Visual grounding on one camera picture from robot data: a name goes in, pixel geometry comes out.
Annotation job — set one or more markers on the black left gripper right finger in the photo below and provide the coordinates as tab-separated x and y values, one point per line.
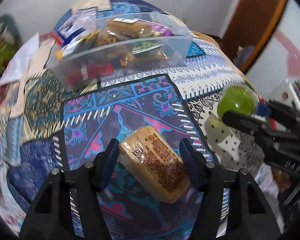
250	216

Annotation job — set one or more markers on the small green snack packet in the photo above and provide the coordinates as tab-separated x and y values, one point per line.
144	47

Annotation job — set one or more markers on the white yellow snack packet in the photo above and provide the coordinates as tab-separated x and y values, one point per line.
78	44

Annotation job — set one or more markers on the brown wooden door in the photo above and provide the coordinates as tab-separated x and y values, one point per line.
252	24

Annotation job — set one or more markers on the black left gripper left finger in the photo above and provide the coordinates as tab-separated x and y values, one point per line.
50	216

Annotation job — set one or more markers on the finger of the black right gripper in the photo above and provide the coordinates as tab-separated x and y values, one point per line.
241	122

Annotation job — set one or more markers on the white stickered laptop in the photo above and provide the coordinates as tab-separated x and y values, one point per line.
287	93

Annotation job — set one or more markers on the patchwork patterned bed cover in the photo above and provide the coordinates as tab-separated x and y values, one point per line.
49	127

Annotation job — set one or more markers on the purple white snack pack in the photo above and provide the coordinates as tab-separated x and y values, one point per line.
159	30

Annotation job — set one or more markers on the round cracker roll pack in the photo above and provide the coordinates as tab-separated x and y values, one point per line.
129	28

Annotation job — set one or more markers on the clear plastic storage bin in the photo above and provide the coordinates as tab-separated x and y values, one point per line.
173	52

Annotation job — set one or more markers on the blue white red snack bag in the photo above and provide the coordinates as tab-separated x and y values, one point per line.
70	31

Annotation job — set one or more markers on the green jelly cup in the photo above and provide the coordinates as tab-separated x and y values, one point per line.
237	97

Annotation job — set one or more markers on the pile of clothes and boxes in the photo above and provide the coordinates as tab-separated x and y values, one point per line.
10	40

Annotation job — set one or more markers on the tan biscuit pack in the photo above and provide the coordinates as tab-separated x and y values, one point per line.
154	164

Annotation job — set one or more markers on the white pillow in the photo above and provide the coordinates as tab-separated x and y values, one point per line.
20	62

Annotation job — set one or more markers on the clear bag with green seal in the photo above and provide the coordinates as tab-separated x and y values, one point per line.
109	37

